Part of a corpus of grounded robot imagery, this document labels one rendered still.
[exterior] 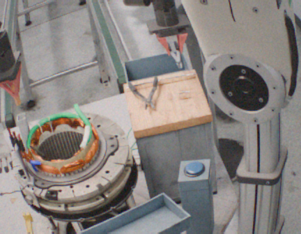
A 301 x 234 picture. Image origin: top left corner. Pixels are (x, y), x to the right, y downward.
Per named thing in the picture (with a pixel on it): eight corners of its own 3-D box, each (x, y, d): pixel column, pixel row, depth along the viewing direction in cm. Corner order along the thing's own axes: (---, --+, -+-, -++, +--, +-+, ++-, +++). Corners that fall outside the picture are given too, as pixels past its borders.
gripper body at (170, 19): (146, 26, 161) (141, 4, 157) (186, 19, 162) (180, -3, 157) (151, 37, 156) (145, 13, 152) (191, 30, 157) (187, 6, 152)
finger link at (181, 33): (159, 49, 166) (152, 20, 161) (186, 44, 167) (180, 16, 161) (164, 63, 161) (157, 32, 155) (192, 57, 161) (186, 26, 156)
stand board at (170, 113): (124, 91, 178) (122, 83, 177) (196, 76, 179) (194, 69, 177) (134, 139, 162) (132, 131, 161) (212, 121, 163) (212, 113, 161)
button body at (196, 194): (187, 242, 165) (178, 181, 149) (189, 225, 170) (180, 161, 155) (212, 239, 163) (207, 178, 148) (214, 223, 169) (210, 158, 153)
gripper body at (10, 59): (-6, 86, 140) (-13, 64, 136) (3, 62, 148) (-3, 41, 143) (13, 80, 139) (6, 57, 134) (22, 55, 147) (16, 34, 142)
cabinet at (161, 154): (141, 166, 194) (125, 92, 178) (205, 152, 194) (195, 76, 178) (152, 209, 178) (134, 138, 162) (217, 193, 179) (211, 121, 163)
